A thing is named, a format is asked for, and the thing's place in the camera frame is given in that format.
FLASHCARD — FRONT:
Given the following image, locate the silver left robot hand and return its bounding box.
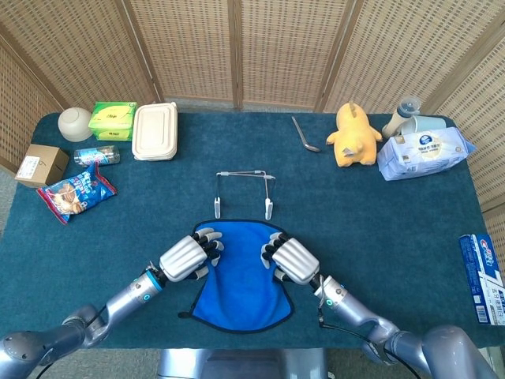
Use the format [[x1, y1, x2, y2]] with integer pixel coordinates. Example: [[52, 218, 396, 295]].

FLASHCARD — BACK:
[[159, 227, 225, 283]]

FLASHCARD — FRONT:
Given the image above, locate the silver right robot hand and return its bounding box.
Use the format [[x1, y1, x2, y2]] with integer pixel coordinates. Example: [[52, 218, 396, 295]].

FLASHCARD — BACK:
[[260, 231, 320, 286]]

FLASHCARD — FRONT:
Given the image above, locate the blue microfibre cloth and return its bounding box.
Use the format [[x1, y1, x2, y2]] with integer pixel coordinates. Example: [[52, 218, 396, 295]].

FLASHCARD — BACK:
[[178, 220, 297, 335]]

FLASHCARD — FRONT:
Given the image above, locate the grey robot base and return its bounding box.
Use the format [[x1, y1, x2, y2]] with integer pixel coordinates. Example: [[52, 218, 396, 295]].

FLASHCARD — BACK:
[[156, 347, 329, 379]]

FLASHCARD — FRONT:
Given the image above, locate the yellow plush toy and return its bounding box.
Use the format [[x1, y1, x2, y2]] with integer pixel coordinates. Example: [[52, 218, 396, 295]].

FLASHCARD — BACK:
[[325, 101, 383, 169]]

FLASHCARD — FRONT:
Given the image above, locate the teal table carpet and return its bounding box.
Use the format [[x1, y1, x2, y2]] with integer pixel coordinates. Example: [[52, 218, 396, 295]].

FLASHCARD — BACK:
[[6, 111, 492, 351]]

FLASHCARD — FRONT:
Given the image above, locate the metal spoon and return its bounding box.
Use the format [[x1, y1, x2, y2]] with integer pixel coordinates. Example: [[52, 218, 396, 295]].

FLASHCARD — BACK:
[[290, 115, 322, 153]]

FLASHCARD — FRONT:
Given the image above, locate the blue and red snack bag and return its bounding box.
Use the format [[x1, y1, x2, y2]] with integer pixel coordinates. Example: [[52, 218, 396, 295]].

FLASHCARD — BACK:
[[36, 161, 118, 226]]

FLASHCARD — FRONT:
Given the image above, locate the beige lidded lunch box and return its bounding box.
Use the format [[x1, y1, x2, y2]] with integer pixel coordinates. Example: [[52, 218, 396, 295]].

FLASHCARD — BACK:
[[131, 102, 179, 162]]

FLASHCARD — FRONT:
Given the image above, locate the clear jar with blue label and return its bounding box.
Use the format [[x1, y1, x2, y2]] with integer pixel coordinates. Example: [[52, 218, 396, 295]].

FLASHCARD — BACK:
[[73, 144, 122, 167]]

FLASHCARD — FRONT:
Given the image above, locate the green tissue box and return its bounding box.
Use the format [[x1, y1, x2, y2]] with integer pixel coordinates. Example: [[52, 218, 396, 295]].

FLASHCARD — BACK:
[[88, 101, 139, 142]]

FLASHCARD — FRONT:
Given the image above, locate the wet wipes pack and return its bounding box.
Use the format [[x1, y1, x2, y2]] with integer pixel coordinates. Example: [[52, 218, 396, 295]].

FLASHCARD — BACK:
[[376, 126, 477, 182]]

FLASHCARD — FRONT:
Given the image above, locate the small cardboard box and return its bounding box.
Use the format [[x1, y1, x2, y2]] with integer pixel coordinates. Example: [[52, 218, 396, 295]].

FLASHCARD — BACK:
[[14, 143, 70, 189]]

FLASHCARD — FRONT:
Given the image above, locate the beige bottle with grey cap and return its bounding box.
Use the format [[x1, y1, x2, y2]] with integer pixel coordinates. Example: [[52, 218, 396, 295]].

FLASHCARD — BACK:
[[381, 96, 422, 139]]

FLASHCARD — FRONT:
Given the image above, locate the white upturned bowl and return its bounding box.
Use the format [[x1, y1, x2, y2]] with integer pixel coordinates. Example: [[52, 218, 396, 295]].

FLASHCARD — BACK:
[[57, 107, 94, 143]]

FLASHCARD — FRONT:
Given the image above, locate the blue white toothpaste box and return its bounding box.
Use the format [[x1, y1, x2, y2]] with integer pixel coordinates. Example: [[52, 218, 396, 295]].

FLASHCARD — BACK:
[[458, 232, 505, 325]]

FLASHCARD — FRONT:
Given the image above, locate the light blue cup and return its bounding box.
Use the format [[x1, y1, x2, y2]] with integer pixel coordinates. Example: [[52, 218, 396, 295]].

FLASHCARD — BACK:
[[398, 114, 448, 137]]

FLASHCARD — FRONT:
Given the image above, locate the woven bamboo folding screen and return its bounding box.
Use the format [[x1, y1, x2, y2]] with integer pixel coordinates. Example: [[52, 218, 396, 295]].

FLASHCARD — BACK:
[[0, 0, 505, 277]]

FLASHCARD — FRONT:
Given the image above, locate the small wire rack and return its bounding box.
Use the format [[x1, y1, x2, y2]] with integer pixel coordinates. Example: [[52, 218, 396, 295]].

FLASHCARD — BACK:
[[214, 169, 277, 220]]

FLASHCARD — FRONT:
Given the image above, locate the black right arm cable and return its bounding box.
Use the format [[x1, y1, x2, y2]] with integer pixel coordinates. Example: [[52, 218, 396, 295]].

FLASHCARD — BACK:
[[316, 283, 419, 379]]

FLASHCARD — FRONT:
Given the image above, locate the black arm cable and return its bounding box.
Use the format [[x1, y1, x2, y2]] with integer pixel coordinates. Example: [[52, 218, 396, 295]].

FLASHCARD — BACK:
[[35, 303, 114, 379], [316, 283, 419, 379]]

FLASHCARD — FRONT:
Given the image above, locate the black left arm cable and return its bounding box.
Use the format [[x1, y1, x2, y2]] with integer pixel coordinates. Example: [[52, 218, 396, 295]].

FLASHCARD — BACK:
[[35, 303, 114, 379]]

